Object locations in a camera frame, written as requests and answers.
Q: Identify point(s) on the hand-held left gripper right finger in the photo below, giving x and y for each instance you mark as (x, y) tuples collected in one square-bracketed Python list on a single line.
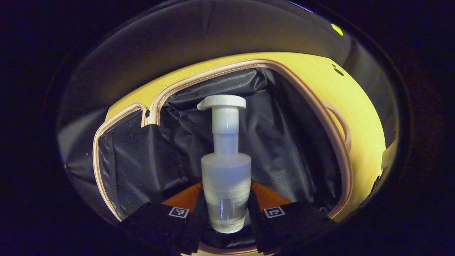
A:
[(256, 231)]

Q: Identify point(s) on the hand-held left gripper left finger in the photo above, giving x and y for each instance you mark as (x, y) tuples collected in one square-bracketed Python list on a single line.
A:
[(195, 227)]

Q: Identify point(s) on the white pump bottle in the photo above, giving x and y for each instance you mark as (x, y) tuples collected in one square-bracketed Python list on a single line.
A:
[(226, 177)]

